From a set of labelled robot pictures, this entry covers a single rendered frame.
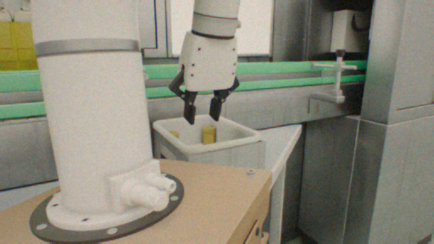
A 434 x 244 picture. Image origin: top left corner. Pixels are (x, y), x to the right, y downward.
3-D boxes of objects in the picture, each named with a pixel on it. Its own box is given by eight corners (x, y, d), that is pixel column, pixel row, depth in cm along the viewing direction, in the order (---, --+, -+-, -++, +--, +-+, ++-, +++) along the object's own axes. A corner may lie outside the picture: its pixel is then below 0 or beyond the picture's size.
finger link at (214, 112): (226, 84, 55) (221, 113, 58) (212, 85, 54) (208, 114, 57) (234, 90, 53) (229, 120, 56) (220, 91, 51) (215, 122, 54)
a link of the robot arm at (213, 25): (230, 13, 50) (227, 28, 52) (186, 8, 46) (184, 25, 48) (253, 20, 45) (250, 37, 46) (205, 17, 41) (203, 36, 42)
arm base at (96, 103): (214, 194, 30) (204, 47, 27) (117, 265, 20) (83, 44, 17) (124, 170, 38) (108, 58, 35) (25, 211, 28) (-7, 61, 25)
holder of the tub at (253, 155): (204, 140, 80) (204, 113, 78) (264, 177, 56) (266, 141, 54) (147, 150, 72) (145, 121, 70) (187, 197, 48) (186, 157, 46)
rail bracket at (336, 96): (314, 111, 102) (319, 49, 96) (353, 120, 88) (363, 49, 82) (304, 112, 100) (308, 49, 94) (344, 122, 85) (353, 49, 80)
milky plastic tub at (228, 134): (214, 143, 75) (214, 113, 73) (265, 175, 56) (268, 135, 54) (152, 155, 67) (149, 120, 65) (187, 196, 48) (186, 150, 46)
